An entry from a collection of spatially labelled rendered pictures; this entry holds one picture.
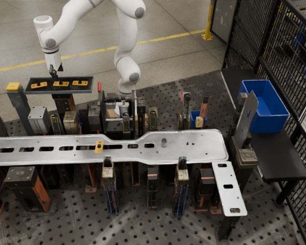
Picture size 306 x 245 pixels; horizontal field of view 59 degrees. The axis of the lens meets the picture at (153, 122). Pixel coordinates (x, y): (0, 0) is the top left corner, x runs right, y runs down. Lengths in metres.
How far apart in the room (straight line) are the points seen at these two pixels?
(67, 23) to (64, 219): 1.00
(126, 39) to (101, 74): 2.17
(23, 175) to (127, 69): 0.79
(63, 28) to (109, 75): 2.36
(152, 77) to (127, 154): 2.31
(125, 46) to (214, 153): 0.77
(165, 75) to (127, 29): 2.15
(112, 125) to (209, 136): 0.56
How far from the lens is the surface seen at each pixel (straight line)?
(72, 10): 1.43
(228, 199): 1.32
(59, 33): 1.38
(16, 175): 1.44
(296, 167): 1.50
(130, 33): 1.57
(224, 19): 4.17
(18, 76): 3.99
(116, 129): 1.59
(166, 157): 1.40
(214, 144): 1.50
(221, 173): 1.39
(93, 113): 1.53
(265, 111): 1.73
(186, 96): 1.42
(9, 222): 1.71
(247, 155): 1.42
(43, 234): 1.62
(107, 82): 3.56
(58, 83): 1.65
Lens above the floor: 2.11
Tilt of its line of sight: 45 degrees down
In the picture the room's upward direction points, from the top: 1 degrees clockwise
